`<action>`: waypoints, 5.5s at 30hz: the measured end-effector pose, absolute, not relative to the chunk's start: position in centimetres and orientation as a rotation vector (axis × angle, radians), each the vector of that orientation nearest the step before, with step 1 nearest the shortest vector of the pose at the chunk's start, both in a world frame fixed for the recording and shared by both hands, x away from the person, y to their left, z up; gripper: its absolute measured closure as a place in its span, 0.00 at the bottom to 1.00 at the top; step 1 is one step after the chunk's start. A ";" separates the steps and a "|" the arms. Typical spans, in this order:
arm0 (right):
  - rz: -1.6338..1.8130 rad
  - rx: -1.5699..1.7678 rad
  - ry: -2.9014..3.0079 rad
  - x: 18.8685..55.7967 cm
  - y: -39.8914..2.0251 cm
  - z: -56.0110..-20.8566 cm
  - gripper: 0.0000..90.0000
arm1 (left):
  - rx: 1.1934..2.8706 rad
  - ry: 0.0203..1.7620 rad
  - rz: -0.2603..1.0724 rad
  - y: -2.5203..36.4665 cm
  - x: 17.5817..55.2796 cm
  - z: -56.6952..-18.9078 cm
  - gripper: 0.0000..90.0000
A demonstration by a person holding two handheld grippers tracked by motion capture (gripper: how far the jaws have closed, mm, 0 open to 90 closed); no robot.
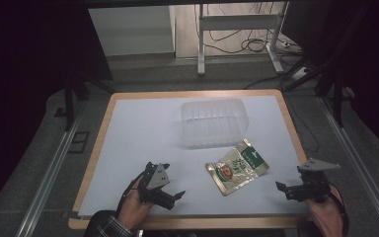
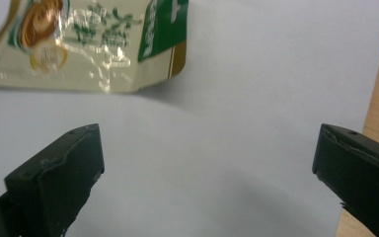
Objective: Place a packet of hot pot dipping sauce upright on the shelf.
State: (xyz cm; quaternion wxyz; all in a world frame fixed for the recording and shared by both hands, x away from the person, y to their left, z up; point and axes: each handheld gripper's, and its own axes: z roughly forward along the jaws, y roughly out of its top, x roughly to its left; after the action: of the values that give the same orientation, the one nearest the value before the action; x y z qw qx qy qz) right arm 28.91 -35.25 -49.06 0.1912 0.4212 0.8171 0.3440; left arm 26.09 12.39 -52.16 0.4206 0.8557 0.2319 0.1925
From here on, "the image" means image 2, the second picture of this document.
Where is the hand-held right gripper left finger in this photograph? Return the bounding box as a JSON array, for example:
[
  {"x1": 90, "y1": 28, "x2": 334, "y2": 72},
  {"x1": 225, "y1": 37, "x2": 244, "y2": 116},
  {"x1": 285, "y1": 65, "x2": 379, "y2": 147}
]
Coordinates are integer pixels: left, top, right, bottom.
[{"x1": 0, "y1": 122, "x2": 106, "y2": 237}]

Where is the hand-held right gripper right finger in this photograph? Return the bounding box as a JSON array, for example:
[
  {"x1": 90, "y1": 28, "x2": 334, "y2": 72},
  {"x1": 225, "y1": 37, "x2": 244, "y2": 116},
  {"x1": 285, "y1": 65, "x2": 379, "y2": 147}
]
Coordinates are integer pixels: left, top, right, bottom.
[{"x1": 311, "y1": 122, "x2": 379, "y2": 237}]

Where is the cream and green snack packet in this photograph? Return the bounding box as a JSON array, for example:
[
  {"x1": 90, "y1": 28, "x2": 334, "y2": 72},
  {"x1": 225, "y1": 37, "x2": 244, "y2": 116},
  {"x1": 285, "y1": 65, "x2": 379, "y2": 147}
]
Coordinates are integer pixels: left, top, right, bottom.
[{"x1": 0, "y1": 0, "x2": 190, "y2": 94}]

